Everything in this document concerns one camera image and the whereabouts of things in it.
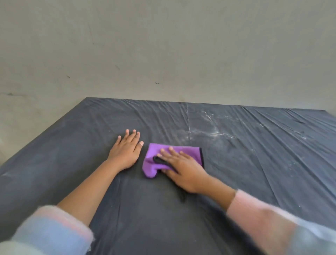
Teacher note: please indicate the purple cloth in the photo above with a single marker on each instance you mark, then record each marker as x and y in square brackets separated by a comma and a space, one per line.
[155, 151]

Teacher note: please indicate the person's left forearm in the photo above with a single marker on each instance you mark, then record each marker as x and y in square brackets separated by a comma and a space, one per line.
[65, 207]

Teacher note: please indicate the person's right forearm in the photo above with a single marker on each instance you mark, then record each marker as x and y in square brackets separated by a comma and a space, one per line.
[262, 218]

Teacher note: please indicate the person's left hand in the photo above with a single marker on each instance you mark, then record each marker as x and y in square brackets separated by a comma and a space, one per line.
[124, 155]

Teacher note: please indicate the person's right hand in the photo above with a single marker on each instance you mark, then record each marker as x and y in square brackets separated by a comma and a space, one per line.
[186, 173]

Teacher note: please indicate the dark grey covered table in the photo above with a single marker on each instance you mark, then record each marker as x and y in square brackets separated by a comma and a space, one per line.
[65, 157]

